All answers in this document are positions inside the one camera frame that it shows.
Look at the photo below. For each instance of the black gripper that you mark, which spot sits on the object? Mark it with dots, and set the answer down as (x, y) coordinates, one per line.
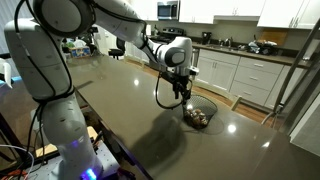
(177, 78)

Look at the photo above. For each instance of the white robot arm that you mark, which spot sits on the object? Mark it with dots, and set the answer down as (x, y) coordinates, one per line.
(34, 46)

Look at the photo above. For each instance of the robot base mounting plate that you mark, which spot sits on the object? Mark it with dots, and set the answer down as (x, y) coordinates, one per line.
(79, 167)

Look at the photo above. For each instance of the brown items in basket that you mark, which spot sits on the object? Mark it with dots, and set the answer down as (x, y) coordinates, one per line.
(196, 118)

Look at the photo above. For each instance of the wooden chair back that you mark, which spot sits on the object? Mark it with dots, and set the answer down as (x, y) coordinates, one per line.
(220, 91)

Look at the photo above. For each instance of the black kitchen stove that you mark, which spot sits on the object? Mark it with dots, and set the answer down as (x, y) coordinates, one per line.
(167, 35)

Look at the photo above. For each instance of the black coffee maker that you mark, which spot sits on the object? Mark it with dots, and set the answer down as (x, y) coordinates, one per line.
(206, 37)

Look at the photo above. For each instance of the kitchen faucet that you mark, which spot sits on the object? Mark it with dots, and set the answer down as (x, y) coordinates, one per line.
(228, 41)

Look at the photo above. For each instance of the white lower kitchen cabinets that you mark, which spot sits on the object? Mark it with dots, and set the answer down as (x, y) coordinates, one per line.
(255, 80)

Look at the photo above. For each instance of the white kitchen cabinets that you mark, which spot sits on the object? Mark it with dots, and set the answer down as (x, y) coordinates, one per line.
(255, 80)
(291, 14)

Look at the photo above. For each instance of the black office chair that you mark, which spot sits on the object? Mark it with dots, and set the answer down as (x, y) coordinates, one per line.
(119, 50)

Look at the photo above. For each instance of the stainless microwave oven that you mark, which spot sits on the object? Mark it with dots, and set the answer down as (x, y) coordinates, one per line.
(168, 10)

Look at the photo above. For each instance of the dish clutter on counter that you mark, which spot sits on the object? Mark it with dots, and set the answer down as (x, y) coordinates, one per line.
(264, 47)

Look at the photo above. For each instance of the blue white cardboard box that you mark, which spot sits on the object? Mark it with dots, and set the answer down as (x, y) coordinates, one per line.
(80, 52)

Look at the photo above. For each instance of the wooden cutting board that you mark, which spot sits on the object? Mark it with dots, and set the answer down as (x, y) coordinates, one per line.
(275, 35)

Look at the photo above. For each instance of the white upper kitchen cabinets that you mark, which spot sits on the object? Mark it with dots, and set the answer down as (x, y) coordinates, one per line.
(291, 14)

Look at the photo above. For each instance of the metal camera stand pole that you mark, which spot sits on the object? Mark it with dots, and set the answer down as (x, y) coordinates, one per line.
(278, 106)

